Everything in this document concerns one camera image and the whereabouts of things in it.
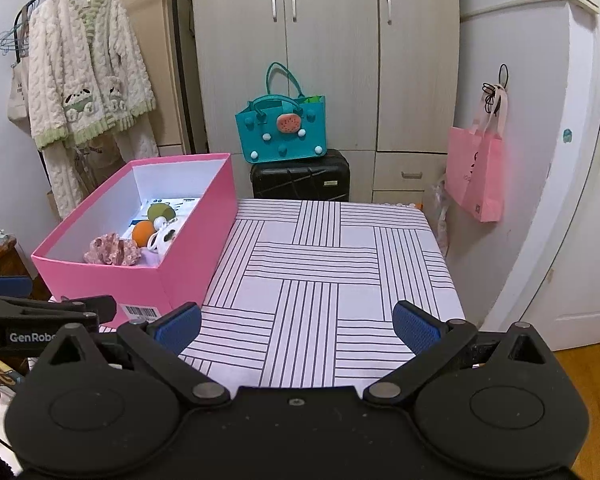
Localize wooden nightstand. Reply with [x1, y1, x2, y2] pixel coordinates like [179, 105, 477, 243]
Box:
[0, 225, 36, 301]

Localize white plush animal toy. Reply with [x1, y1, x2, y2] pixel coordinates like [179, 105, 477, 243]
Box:
[147, 220, 182, 262]

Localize black hair ties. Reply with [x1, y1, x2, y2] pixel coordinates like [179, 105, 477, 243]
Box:
[481, 82, 501, 113]

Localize black suitcase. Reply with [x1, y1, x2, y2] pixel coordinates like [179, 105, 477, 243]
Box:
[250, 149, 351, 203]

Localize clear plastic bag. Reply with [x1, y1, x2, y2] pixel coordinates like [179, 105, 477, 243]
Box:
[422, 175, 451, 256]

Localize black clothes rack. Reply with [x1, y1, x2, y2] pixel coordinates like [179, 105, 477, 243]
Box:
[15, 0, 211, 156]

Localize white door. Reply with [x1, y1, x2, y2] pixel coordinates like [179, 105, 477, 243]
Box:
[500, 0, 600, 351]

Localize teal felt tote bag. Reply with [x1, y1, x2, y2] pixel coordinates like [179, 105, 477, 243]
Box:
[235, 62, 328, 163]

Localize beige canvas bag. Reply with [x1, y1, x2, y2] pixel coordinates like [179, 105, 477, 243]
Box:
[7, 60, 33, 126]

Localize pink cardboard box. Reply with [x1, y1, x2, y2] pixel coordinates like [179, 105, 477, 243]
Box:
[31, 152, 238, 333]

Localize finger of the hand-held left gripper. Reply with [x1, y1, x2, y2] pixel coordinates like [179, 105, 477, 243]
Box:
[0, 275, 34, 300]
[0, 295, 117, 317]

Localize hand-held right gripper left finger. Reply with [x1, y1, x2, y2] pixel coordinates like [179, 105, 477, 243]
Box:
[27, 302, 231, 408]

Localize fluffy cream green robe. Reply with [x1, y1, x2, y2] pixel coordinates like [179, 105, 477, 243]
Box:
[27, 0, 160, 221]

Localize blue striped wet wipes pack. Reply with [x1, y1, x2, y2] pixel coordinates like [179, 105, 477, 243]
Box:
[130, 197, 201, 226]

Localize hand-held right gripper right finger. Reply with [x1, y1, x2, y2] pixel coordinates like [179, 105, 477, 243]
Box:
[362, 300, 568, 408]

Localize pink paper bag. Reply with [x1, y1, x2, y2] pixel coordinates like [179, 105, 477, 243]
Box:
[445, 120, 506, 223]

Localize beige wardrobe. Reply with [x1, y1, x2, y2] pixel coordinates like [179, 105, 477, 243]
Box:
[189, 0, 461, 206]

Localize orange plush fruit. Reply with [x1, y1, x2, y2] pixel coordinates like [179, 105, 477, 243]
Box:
[131, 221, 156, 248]

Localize wire clothes hangers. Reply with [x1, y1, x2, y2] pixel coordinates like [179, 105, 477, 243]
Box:
[0, 5, 36, 58]

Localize pink floral scrunchie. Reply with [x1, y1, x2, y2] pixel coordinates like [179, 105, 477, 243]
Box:
[84, 232, 142, 267]

